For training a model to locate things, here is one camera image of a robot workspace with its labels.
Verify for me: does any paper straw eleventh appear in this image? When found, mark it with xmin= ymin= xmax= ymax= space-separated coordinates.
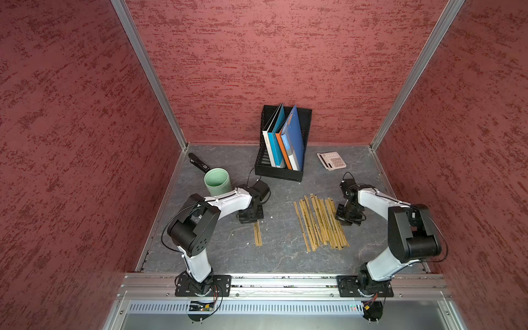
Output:
xmin=304 ymin=195 xmax=323 ymax=246

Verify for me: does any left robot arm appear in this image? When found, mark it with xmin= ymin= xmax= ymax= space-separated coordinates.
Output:
xmin=164 ymin=180 xmax=271 ymax=296

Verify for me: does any orange book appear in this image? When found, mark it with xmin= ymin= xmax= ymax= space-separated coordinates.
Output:
xmin=276 ymin=124 xmax=292 ymax=170

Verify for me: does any green metal cup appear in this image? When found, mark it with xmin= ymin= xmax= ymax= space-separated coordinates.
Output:
xmin=203 ymin=168 xmax=233 ymax=197

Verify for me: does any black stapler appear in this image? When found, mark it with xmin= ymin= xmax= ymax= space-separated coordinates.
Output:
xmin=188 ymin=153 xmax=211 ymax=173

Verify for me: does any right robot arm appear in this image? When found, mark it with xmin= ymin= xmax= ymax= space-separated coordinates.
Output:
xmin=335 ymin=178 xmax=442 ymax=296

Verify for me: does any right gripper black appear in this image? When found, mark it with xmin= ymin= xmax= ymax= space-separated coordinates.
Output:
xmin=335 ymin=201 xmax=362 ymax=226

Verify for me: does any aluminium front rail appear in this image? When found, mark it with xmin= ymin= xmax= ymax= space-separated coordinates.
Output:
xmin=117 ymin=273 xmax=452 ymax=301

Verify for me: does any pink calculator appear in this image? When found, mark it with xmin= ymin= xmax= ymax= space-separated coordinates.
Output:
xmin=317 ymin=152 xmax=347 ymax=171

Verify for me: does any teal book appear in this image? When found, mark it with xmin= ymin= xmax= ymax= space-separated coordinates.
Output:
xmin=263 ymin=104 xmax=286 ymax=168

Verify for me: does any blue folder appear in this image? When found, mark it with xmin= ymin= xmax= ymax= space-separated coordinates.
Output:
xmin=284 ymin=106 xmax=305 ymax=171

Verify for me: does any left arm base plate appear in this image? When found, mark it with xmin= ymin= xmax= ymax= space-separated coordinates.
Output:
xmin=175 ymin=272 xmax=232 ymax=297

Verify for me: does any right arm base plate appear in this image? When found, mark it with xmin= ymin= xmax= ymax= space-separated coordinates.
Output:
xmin=336 ymin=275 xmax=394 ymax=298

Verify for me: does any paper straw twelfth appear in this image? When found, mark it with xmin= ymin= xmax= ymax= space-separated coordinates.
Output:
xmin=314 ymin=196 xmax=331 ymax=244

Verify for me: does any black mesh file holder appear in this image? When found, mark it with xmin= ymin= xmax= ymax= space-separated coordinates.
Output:
xmin=255 ymin=105 xmax=312 ymax=182

